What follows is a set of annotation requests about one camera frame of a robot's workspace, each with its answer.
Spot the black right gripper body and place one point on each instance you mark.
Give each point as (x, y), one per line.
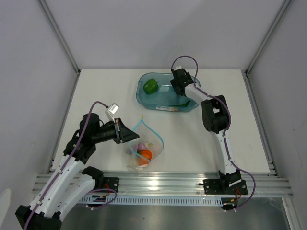
(174, 85)

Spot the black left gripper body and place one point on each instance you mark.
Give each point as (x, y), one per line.
(111, 132)

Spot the purple eggplant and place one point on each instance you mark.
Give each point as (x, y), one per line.
(138, 147)

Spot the clear zip top bag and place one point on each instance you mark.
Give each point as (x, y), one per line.
(147, 134)

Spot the orange tomato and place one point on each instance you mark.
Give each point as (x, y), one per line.
(145, 157)

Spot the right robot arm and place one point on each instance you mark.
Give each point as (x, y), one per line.
(216, 120)

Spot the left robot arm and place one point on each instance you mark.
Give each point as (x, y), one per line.
(72, 180)

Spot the teal translucent plastic tray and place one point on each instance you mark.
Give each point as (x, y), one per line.
(165, 97)

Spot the green bell pepper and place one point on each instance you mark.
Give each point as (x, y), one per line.
(151, 86)

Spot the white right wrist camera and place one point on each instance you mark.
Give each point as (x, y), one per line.
(177, 68)

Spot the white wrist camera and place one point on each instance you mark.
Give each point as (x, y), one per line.
(177, 68)
(111, 110)

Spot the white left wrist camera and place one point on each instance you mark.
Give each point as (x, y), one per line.
(111, 110)

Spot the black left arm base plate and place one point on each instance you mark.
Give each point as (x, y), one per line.
(111, 183)

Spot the white slotted cable duct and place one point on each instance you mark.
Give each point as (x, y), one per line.
(168, 201)

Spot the right aluminium frame post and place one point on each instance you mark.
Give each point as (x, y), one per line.
(281, 13)

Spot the aluminium frame post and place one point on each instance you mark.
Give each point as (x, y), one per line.
(58, 34)
(281, 13)

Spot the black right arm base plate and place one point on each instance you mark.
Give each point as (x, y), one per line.
(215, 187)

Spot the aluminium mounting rail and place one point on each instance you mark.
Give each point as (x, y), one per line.
(187, 184)

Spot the left aluminium frame post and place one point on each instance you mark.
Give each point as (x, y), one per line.
(58, 34)

